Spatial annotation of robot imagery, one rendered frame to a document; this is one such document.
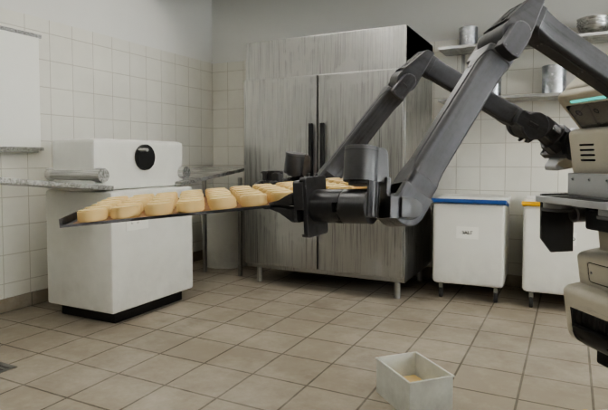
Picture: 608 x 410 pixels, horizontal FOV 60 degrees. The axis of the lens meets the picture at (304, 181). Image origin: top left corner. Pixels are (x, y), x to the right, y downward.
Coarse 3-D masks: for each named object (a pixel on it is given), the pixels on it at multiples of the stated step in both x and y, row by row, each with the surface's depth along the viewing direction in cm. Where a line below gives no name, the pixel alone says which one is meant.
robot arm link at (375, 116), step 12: (396, 84) 139; (408, 84) 139; (384, 96) 142; (396, 96) 141; (372, 108) 143; (384, 108) 143; (360, 120) 144; (372, 120) 143; (384, 120) 144; (360, 132) 144; (372, 132) 144; (348, 144) 144; (336, 156) 144; (324, 168) 144; (336, 168) 144
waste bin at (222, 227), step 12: (216, 216) 507; (228, 216) 506; (216, 228) 508; (228, 228) 508; (216, 240) 509; (228, 240) 509; (216, 252) 511; (228, 252) 510; (216, 264) 512; (228, 264) 512
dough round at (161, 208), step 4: (148, 204) 94; (152, 204) 94; (156, 204) 93; (160, 204) 92; (164, 204) 93; (168, 204) 94; (172, 204) 94; (148, 208) 92; (152, 208) 92; (156, 208) 92; (160, 208) 92; (164, 208) 93; (168, 208) 93; (172, 208) 94; (148, 212) 92; (152, 212) 92; (156, 212) 92; (160, 212) 92; (164, 212) 93; (168, 212) 93; (172, 212) 94
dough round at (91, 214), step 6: (78, 210) 92; (84, 210) 91; (90, 210) 90; (96, 210) 91; (102, 210) 92; (78, 216) 91; (84, 216) 90; (90, 216) 90; (96, 216) 91; (102, 216) 91; (84, 222) 90
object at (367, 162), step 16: (352, 160) 85; (368, 160) 84; (384, 160) 86; (352, 176) 84; (368, 176) 84; (384, 176) 86; (384, 192) 86; (384, 208) 85; (400, 208) 84; (416, 208) 84
